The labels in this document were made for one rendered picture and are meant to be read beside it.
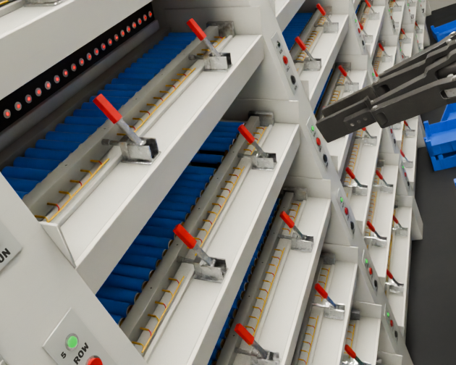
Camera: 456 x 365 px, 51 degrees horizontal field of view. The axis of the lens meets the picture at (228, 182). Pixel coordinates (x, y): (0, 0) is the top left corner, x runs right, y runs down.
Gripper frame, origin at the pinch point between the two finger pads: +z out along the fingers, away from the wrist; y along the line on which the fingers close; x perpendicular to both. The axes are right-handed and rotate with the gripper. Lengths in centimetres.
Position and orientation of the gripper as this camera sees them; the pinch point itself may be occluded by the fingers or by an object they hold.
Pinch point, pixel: (348, 114)
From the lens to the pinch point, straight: 61.1
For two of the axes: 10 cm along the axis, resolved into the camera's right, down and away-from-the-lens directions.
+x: -5.8, -7.5, -3.2
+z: -7.4, 3.3, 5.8
